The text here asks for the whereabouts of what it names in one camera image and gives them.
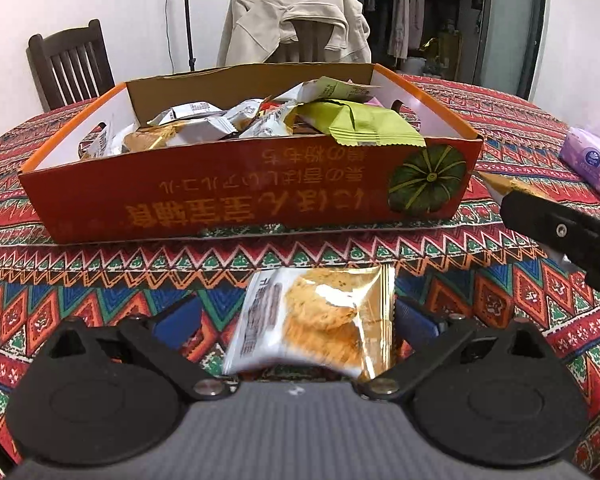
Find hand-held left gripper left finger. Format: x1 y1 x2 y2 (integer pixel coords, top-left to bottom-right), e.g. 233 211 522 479
41 296 230 404

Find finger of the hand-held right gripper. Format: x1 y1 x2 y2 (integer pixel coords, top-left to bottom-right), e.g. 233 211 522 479
499 191 600 306

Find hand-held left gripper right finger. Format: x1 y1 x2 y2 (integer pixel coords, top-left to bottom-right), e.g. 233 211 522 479
362 297 557 404

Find cracker snack packet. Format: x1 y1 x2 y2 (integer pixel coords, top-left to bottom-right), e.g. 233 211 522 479
222 265 397 382
476 171 589 274

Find orange cardboard box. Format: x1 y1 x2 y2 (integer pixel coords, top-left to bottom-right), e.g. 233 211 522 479
18 62 485 245

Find pile of cracker packets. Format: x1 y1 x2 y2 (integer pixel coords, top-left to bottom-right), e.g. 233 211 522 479
79 95 304 162

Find lime green snack packet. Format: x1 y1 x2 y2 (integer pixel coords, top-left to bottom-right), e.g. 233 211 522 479
297 100 429 149

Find red patterned tablecloth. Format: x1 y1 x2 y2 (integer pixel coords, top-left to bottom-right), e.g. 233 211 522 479
0 72 600 480

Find purple tissue pack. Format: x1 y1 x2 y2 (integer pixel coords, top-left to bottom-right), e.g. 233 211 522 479
559 127 600 210

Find wardrobe with hanging clothes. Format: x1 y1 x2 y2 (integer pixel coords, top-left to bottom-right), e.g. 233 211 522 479
252 0 551 101

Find pale green snack packet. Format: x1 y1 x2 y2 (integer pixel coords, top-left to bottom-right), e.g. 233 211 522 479
314 76 382 103

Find dark wooden chair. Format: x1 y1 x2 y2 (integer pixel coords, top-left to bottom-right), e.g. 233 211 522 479
27 19 116 111

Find long pink hanging clothes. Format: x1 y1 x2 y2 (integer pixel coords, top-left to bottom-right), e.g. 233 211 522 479
387 0 426 61

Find brown wooden chair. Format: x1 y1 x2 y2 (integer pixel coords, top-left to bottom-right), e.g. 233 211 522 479
275 20 332 65

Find black light stand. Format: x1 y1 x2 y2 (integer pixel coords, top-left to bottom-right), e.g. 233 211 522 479
179 0 199 72

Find beige jacket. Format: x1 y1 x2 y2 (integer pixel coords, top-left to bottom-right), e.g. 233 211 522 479
216 0 372 67

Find light power cable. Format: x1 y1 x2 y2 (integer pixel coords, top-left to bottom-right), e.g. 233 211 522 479
162 0 177 74

